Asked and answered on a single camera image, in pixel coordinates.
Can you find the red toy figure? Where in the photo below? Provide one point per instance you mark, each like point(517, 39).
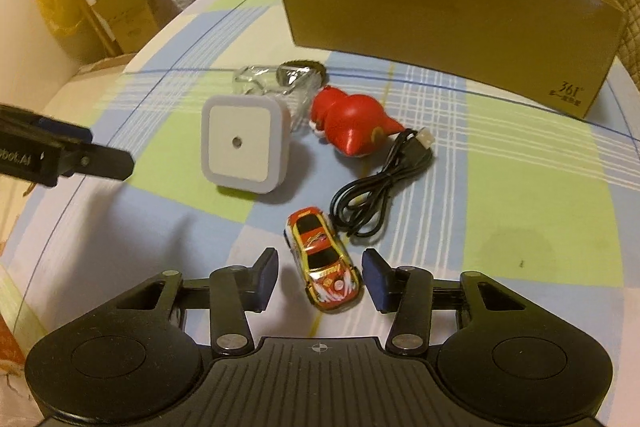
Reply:
point(350, 117)

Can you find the red toy car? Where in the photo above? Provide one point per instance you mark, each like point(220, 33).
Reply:
point(320, 252)

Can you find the clear plastic bag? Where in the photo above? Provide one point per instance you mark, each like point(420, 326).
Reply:
point(250, 77)

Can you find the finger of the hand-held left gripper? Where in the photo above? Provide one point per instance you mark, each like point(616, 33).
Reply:
point(100, 162)
point(65, 132)

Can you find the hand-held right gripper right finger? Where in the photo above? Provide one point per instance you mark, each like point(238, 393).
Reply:
point(376, 279)

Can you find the white square night light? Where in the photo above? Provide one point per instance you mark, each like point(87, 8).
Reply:
point(240, 142)

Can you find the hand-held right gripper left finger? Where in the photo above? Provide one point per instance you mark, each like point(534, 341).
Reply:
point(267, 279)

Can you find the flat cardboard sheet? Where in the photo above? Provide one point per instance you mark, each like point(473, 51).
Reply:
point(105, 63)

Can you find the checked tablecloth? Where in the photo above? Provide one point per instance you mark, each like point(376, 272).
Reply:
point(500, 207)

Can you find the brown cardboard hanger box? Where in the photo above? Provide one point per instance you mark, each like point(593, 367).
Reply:
point(115, 17)

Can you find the chair with quilted cover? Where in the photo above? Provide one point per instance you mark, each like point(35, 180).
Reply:
point(630, 7)

